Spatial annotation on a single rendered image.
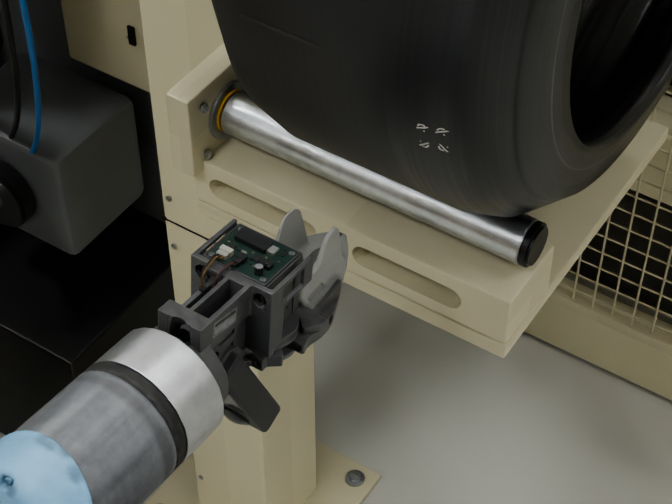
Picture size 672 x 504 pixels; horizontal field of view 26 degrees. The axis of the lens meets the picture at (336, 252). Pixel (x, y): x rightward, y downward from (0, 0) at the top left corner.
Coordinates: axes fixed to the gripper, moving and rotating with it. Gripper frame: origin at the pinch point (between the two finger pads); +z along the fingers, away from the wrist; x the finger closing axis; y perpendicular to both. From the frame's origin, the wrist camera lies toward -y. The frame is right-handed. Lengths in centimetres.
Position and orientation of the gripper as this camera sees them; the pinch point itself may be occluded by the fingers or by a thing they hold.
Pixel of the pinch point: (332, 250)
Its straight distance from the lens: 115.3
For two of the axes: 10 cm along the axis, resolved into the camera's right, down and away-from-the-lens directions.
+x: -8.4, -4.0, 3.8
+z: 5.4, -5.1, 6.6
